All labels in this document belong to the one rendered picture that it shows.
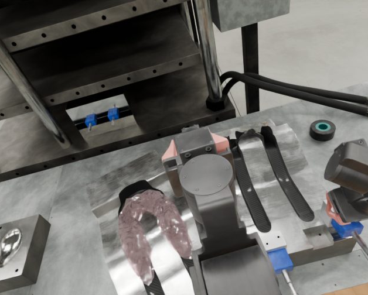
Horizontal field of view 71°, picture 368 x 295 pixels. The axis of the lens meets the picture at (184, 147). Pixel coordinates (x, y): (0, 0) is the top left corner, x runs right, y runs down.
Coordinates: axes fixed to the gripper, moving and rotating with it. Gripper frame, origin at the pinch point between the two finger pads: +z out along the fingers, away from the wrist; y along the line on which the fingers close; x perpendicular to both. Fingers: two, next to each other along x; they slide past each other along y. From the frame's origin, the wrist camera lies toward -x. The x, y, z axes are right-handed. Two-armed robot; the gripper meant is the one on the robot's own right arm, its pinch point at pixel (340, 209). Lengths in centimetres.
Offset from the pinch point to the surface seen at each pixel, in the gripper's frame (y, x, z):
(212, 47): 11, -69, 16
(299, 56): -123, -181, 164
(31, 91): 85, -70, 22
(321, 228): 2.3, 2.7, 7.2
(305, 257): 8.2, 8.0, 8.3
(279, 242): 14.4, 3.7, 3.0
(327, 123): -21.7, -31.0, 22.4
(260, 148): 8.0, -22.9, 12.2
